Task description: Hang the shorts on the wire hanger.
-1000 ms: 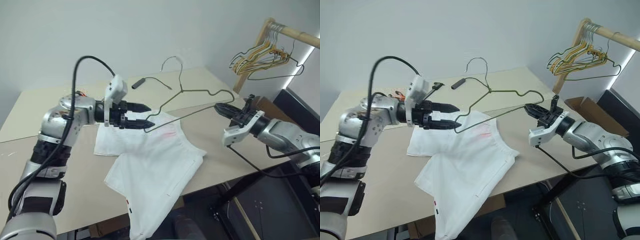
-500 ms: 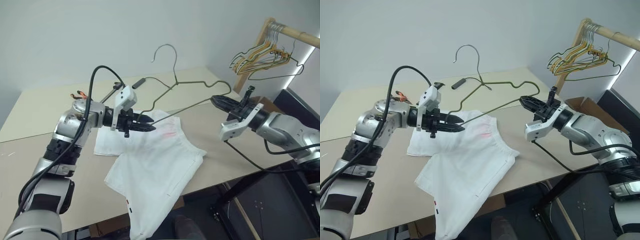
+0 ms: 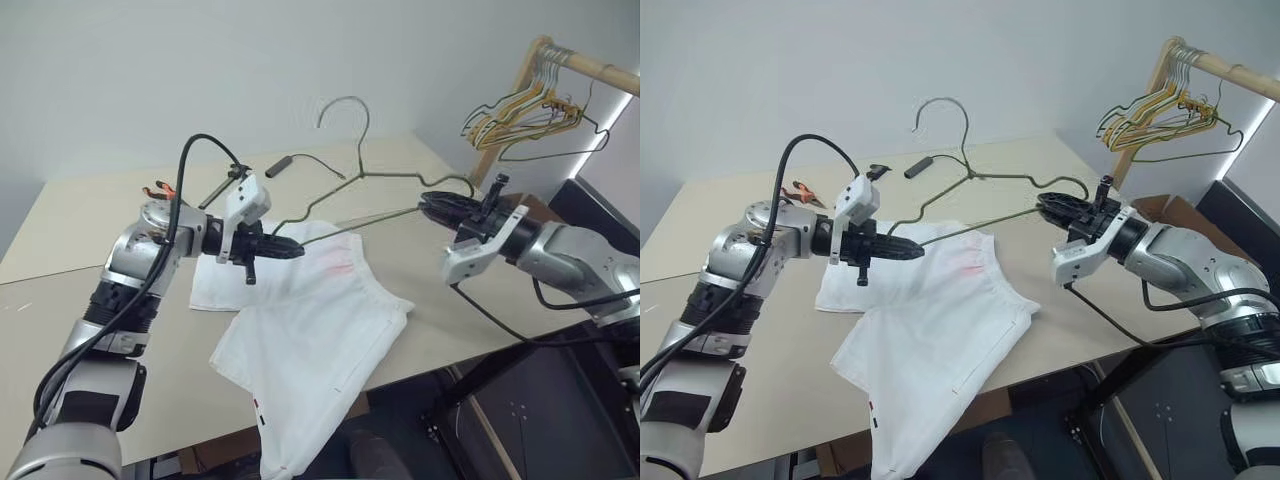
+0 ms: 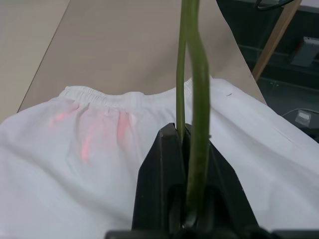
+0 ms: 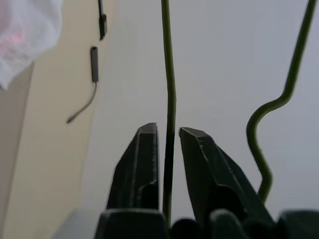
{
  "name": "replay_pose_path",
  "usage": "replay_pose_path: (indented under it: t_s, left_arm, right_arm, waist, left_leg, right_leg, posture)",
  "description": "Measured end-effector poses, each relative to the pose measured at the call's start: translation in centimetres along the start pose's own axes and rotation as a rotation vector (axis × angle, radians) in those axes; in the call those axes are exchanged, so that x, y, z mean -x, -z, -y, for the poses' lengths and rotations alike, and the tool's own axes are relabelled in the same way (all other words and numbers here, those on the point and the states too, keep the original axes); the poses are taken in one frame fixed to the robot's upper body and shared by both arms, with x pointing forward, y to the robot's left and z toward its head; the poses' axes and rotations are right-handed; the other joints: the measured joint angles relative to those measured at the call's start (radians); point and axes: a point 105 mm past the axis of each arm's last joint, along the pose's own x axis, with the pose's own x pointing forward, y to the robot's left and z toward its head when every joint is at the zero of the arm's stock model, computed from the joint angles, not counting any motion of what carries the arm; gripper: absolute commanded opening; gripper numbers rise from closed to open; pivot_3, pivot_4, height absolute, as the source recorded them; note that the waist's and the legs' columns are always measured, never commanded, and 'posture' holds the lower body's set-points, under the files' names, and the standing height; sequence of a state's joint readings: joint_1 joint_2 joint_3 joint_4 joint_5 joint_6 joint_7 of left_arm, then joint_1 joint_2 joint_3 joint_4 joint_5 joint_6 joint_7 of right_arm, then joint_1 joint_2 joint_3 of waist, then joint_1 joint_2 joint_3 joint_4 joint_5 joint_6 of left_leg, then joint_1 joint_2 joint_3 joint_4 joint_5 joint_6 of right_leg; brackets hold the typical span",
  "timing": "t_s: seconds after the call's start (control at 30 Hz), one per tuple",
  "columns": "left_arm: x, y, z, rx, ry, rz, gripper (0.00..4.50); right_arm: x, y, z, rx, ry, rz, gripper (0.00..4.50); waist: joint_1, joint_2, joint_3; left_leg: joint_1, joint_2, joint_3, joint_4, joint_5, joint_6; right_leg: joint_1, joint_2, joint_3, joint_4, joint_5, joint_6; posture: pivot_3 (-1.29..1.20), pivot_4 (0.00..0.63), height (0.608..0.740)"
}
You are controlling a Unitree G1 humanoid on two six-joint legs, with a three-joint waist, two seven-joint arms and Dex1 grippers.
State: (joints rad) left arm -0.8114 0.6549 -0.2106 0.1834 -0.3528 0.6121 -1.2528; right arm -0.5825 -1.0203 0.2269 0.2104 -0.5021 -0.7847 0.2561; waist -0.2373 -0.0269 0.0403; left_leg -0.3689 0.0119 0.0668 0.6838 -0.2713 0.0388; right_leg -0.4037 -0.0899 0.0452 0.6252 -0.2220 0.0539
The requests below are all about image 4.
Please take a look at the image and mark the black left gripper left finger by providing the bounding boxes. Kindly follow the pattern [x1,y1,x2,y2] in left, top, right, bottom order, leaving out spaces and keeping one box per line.
[131,122,186,231]

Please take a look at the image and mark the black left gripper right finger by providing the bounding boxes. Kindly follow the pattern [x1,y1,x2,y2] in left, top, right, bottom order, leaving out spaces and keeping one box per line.
[184,123,258,231]

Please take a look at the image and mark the white shorts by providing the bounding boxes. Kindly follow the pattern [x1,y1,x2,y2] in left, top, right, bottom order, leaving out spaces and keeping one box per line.
[0,76,319,239]

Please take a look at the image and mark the dark base with white clip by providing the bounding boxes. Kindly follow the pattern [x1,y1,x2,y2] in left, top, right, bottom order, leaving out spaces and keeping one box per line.
[281,108,319,144]

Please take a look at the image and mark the wooden table leg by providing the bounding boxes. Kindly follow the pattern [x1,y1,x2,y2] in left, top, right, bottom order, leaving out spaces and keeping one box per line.
[252,0,303,82]

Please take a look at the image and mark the grey box with label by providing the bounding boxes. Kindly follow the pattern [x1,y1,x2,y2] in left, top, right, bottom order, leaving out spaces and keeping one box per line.
[289,36,319,67]

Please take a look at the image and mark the black cable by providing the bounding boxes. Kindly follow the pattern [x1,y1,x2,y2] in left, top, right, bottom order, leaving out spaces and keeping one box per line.
[256,0,292,10]

